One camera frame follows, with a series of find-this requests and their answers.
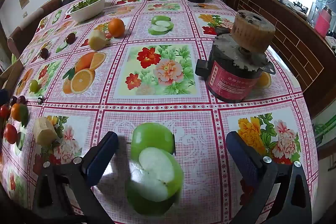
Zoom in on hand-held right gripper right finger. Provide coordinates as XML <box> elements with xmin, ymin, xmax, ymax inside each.
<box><xmin>226</xmin><ymin>131</ymin><xmax>313</xmax><ymax>224</ymax></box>

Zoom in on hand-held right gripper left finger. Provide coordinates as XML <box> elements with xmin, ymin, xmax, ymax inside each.
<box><xmin>31</xmin><ymin>131</ymin><xmax>119</xmax><ymax>224</ymax></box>

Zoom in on tangerine with green leaf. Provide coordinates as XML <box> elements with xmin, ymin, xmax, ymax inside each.
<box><xmin>10</xmin><ymin>103</ymin><xmax>29</xmax><ymax>127</ymax></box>

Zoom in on cardboard box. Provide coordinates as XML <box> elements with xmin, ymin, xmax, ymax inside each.
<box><xmin>0</xmin><ymin>59</ymin><xmax>24</xmax><ymax>90</ymax></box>

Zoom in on peeled sugarcane piece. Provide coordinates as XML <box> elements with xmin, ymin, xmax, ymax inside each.
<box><xmin>88</xmin><ymin>29</ymin><xmax>111</xmax><ymax>51</ymax></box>
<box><xmin>33</xmin><ymin>117</ymin><xmax>60</xmax><ymax>146</ymax></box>

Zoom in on plain tangerine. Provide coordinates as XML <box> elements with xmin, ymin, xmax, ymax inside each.
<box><xmin>108</xmin><ymin>18</ymin><xmax>126</xmax><ymax>38</ymax></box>

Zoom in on red label electric motor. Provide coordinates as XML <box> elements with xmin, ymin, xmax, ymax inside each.
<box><xmin>195</xmin><ymin>10</ymin><xmax>276</xmax><ymax>104</ymax></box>

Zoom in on brown armchair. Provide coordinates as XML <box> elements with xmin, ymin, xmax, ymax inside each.
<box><xmin>7</xmin><ymin>0</ymin><xmax>63</xmax><ymax>59</ymax></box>

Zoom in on white bowl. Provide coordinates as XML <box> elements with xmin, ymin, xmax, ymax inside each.
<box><xmin>69</xmin><ymin>0</ymin><xmax>108</xmax><ymax>23</ymax></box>

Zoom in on wooden brick pattern counter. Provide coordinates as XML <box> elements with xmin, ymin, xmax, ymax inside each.
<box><xmin>224</xmin><ymin>0</ymin><xmax>336</xmax><ymax>122</ymax></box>

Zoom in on leafy greens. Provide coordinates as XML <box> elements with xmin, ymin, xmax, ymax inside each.
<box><xmin>72</xmin><ymin>0</ymin><xmax>105</xmax><ymax>11</ymax></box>

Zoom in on pink plastic container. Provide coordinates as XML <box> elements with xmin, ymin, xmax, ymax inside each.
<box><xmin>314</xmin><ymin>7</ymin><xmax>332</xmax><ymax>38</ymax></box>

